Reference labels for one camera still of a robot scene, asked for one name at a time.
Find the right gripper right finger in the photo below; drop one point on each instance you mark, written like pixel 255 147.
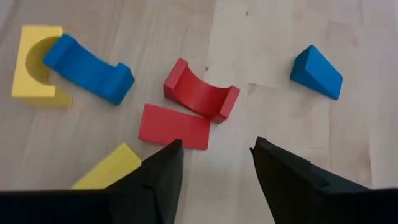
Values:
pixel 311 202

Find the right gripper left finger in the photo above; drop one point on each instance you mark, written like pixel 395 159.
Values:
pixel 109 208

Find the red rectangular block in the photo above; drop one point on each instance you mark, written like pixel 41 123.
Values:
pixel 174 127

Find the blue wedge wooden block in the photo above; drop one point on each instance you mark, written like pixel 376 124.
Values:
pixel 317 73

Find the yellow long wooden block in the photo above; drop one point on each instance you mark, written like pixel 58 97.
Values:
pixel 109 168

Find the blue arch wooden block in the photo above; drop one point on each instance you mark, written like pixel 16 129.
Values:
pixel 90 74

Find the red arch wooden block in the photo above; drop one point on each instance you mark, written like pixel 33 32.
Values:
pixel 199 90

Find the yellow arch wooden block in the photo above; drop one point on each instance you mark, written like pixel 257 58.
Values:
pixel 18 77

